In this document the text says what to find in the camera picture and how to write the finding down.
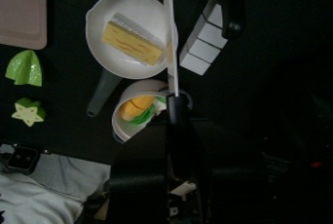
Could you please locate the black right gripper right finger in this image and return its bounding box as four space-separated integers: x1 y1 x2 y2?
189 120 238 224

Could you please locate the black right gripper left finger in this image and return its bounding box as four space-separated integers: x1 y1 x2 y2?
108 120 170 224

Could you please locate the white cleaver black handle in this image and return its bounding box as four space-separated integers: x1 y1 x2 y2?
166 0 193 183

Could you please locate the white knife holder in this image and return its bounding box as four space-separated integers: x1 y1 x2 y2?
178 0 230 76

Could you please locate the white plastic cup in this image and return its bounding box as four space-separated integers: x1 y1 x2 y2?
111 78 194 143

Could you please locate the light grey cloth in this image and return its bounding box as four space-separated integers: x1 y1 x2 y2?
0 143 112 224

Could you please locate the green toy food piece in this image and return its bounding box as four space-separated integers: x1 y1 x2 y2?
128 95 167 127

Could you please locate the yellow toy food piece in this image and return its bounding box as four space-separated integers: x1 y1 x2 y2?
119 94 158 122

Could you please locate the black square box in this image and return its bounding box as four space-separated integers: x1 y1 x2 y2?
4 144 43 175

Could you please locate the green toy pepper lobed half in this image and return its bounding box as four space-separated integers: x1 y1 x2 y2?
11 97 47 128

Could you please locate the yellow toy cake slice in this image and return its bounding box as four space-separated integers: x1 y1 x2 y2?
102 13 167 66

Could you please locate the green toy pepper pointed piece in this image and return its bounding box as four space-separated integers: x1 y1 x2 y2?
4 50 44 88

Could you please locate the white toy frying pan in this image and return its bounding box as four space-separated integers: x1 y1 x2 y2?
84 0 179 119

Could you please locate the pink plastic tray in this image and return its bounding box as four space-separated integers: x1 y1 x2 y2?
0 0 48 51

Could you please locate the black glossy handle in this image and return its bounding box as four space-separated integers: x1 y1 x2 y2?
214 0 247 39

